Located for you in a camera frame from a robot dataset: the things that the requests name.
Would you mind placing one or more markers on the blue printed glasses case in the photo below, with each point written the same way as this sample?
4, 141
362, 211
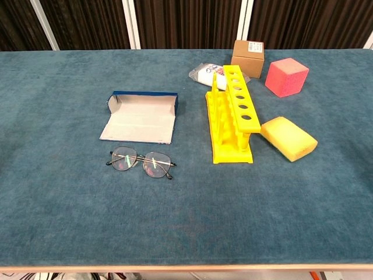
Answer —
140, 119

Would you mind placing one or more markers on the round wire-frame eyeglasses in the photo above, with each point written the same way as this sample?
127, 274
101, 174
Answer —
123, 160

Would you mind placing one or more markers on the yellow toy brick plate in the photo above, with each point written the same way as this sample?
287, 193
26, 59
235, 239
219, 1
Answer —
233, 151

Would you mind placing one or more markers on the white packet in clear bag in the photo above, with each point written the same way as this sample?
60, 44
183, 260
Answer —
204, 76

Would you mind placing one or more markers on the teal velvet table cloth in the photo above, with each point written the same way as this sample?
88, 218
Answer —
175, 210

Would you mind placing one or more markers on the brown cardboard box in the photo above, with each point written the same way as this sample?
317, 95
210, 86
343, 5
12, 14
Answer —
247, 62

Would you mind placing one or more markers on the yellow sponge block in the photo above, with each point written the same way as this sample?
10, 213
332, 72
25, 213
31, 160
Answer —
288, 137

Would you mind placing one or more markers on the dark pleated curtain panel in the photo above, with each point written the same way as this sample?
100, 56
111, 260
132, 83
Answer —
14, 23
309, 20
189, 23
87, 23

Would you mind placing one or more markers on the red foam cube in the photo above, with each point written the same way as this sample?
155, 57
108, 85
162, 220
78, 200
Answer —
287, 77

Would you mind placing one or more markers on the white partition post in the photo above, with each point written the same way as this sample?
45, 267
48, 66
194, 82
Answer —
369, 44
43, 24
244, 20
131, 24

